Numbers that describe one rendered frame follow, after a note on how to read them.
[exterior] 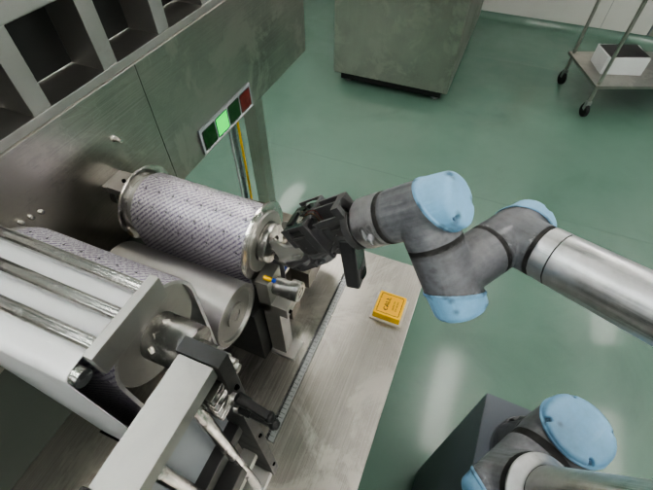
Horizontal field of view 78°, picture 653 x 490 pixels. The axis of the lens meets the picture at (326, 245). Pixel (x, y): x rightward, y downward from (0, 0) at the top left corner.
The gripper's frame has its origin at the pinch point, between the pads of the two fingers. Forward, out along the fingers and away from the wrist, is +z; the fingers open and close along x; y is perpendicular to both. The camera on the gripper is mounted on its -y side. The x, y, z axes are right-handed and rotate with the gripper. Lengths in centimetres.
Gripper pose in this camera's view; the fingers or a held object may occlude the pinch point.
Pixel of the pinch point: (284, 255)
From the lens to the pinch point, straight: 73.8
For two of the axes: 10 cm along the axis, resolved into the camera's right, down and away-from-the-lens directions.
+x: -3.8, 7.2, -5.8
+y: -5.9, -6.7, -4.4
